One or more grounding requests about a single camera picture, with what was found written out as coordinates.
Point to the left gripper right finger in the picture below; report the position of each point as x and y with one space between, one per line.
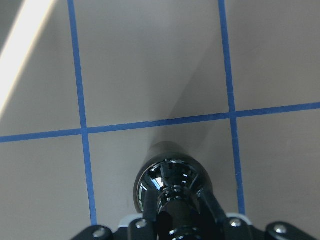
210 208

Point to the dark green wine bottle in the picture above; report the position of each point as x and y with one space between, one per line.
177 177

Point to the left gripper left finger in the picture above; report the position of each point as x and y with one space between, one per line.
150 207

